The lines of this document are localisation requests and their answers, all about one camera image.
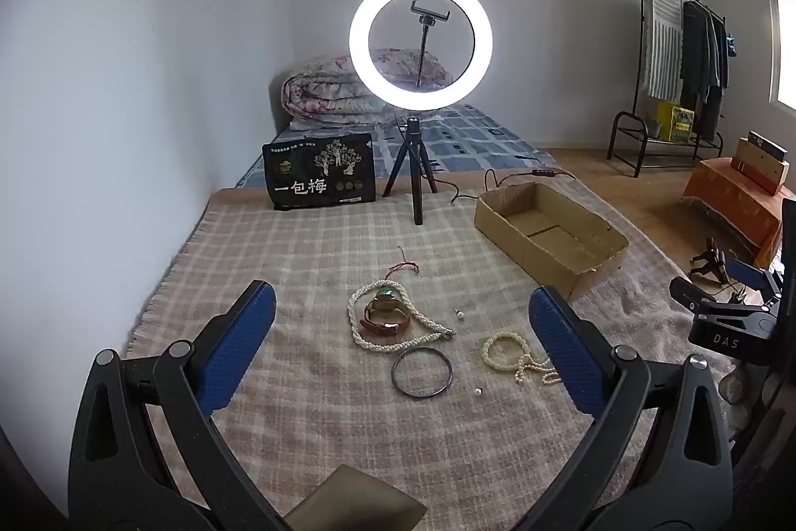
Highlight folded floral quilt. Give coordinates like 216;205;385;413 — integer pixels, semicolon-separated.
281;47;454;129

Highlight dark slim box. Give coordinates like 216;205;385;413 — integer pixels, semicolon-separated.
748;131;791;163

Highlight bright window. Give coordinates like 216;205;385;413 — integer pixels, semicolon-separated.
768;0;796;110

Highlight black phone holder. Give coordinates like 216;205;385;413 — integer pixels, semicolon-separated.
409;0;450;90

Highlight black tripod stand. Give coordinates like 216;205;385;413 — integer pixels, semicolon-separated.
382;114;439;226

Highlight orange cloth covered table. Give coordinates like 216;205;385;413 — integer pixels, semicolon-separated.
682;158;786;271

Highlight cream bead bracelet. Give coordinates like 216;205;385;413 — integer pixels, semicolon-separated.
481;333;529;372

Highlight small pearl strand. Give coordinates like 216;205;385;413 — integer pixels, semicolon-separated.
513;352;562;388

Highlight white ring light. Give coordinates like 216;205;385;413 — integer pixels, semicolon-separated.
348;0;494;110

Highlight yellow box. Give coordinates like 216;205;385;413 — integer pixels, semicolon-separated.
657;102;696;142

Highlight twisted white pearl necklace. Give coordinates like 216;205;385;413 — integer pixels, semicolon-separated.
347;280;457;348

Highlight black cable with remote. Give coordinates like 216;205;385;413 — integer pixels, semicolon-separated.
429;167;576;205

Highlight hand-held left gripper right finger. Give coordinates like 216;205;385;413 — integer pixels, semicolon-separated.
522;285;735;531

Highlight brown cardboard carton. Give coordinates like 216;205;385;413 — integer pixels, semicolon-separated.
731;136;790;196

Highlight blue patterned bedsheet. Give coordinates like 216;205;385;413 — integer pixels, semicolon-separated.
233;103;556;190

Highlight red string bracelet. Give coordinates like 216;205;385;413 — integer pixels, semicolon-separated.
384;250;419;283

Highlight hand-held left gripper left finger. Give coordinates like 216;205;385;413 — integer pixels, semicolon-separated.
67;279;293;531

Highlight striped hanging towel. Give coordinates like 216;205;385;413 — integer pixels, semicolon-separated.
640;0;685;100

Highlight black printed snack bag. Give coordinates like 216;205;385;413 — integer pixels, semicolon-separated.
262;134;377;211

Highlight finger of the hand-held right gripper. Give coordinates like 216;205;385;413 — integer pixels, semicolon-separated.
724;257;786;316
670;277;733;323

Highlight black device on floor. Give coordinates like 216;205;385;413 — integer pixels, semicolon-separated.
692;237;730;283

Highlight dark hanging clothes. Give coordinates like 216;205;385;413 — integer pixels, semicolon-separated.
679;0;730;140

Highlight brown cardboard box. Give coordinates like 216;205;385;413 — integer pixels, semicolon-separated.
474;181;630;303

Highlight black bangle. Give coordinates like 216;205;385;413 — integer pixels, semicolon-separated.
392;347;451;399

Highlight brown strap wristwatch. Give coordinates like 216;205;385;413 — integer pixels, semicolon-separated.
363;287;412;336

